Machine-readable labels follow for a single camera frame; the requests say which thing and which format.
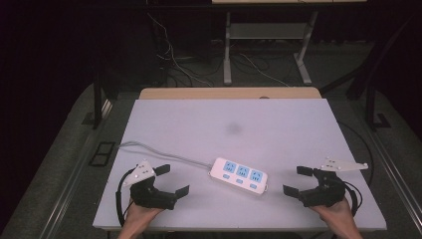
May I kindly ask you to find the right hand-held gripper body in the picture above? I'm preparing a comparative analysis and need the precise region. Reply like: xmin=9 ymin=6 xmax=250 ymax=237
xmin=298 ymin=156 xmax=369 ymax=208

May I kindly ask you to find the grey power strip cable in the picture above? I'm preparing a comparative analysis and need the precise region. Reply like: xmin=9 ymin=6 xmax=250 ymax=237
xmin=117 ymin=140 xmax=214 ymax=169

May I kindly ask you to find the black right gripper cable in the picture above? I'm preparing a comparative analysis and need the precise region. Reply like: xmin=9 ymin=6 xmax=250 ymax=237
xmin=337 ymin=120 xmax=376 ymax=217

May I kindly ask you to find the person's right hand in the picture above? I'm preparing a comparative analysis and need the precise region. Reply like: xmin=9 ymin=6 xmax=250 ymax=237
xmin=311 ymin=197 xmax=358 ymax=233

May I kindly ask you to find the wooden table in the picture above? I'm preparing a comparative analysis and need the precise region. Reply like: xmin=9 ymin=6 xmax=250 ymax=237
xmin=138 ymin=87 xmax=322 ymax=101

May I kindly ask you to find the white floor cable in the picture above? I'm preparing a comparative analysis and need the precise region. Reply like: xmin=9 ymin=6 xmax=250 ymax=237
xmin=147 ymin=13 xmax=213 ymax=88
xmin=239 ymin=53 xmax=291 ymax=88

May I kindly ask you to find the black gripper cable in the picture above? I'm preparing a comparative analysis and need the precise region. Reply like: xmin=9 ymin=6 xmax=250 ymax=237
xmin=337 ymin=120 xmax=376 ymax=217
xmin=114 ymin=168 xmax=134 ymax=227

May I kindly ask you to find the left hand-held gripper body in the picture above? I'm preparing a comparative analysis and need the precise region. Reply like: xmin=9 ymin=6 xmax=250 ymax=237
xmin=122 ymin=159 xmax=178 ymax=211

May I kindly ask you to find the black metal stand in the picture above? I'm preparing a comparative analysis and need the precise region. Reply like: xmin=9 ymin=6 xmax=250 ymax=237
xmin=363 ymin=84 xmax=393 ymax=132
xmin=82 ymin=71 xmax=115 ymax=130

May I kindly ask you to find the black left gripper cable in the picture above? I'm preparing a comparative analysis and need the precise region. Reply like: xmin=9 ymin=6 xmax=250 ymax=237
xmin=114 ymin=168 xmax=134 ymax=227

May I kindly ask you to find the white power strip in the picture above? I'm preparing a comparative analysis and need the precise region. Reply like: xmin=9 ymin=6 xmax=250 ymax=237
xmin=208 ymin=156 xmax=270 ymax=197

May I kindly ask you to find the grey metal desk frame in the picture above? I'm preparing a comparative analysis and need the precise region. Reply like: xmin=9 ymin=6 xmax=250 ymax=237
xmin=223 ymin=9 xmax=320 ymax=87

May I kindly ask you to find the black floor socket frame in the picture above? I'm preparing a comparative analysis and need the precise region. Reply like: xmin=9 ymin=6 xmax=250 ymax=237
xmin=88 ymin=140 xmax=116 ymax=167

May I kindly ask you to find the person's left hand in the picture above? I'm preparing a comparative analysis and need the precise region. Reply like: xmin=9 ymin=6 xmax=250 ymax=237
xmin=123 ymin=198 xmax=164 ymax=232

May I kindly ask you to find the white table mat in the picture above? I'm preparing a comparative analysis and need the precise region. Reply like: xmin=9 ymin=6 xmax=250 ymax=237
xmin=93 ymin=98 xmax=388 ymax=232

